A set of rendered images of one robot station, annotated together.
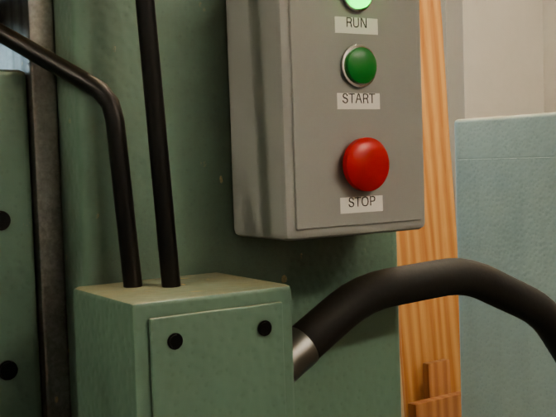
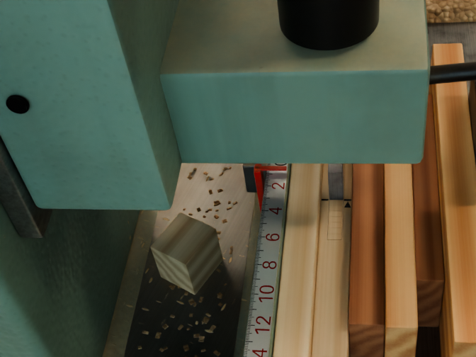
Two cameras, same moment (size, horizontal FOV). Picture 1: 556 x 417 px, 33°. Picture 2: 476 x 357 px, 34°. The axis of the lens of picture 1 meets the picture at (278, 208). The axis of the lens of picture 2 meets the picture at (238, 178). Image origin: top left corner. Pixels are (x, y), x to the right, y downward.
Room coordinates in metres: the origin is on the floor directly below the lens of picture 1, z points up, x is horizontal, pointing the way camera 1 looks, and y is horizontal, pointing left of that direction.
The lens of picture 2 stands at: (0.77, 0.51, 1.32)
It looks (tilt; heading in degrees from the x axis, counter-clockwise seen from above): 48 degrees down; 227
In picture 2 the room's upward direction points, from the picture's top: 11 degrees counter-clockwise
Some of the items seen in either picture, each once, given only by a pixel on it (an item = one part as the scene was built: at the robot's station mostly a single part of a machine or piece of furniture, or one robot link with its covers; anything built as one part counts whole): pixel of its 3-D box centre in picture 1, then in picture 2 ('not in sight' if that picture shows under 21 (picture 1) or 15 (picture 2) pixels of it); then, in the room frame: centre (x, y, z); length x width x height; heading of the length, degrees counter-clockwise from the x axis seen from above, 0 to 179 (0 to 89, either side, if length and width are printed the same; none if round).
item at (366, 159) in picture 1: (366, 164); not in sight; (0.53, -0.05, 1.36); 0.03 x 0.01 x 0.03; 122
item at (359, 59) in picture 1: (361, 65); not in sight; (0.53, -0.05, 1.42); 0.02 x 0.01 x 0.02; 122
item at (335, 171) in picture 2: not in sight; (336, 193); (0.51, 0.32, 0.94); 0.01 x 0.01 x 0.05; 32
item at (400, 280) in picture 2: not in sight; (397, 202); (0.49, 0.35, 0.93); 0.22 x 0.02 x 0.06; 32
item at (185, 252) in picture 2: not in sight; (188, 253); (0.55, 0.19, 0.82); 0.04 x 0.04 x 0.04; 5
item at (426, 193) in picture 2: not in sight; (423, 203); (0.48, 0.36, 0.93); 0.15 x 0.02 x 0.05; 32
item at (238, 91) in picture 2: not in sight; (297, 85); (0.52, 0.30, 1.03); 0.14 x 0.07 x 0.09; 122
